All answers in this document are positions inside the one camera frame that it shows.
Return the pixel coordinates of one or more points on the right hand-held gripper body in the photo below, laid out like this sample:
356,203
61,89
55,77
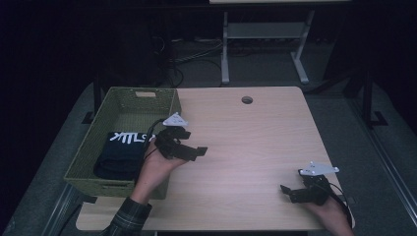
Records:
317,188

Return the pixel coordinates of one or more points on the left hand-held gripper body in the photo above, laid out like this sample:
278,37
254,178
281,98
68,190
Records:
168,142

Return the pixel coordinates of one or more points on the navy shirt with white print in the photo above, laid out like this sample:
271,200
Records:
119,157

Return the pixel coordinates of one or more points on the green woven basket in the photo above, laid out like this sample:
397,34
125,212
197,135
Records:
98,144

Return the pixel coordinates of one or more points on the person's left hand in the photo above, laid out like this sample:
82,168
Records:
154,173

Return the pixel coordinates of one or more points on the person's right hand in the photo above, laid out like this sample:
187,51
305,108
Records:
334,219

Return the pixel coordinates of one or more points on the grey tape strip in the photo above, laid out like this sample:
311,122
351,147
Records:
349,199

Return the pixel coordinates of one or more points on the black metal stand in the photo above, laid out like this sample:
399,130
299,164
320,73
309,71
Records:
369,98
96,98

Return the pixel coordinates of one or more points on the black tape strip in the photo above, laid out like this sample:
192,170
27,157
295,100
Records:
88,198

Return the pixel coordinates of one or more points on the aluminium floor rail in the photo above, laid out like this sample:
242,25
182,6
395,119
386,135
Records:
387,157
60,209

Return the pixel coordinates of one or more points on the white metal table frame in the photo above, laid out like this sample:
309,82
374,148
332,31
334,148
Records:
264,30

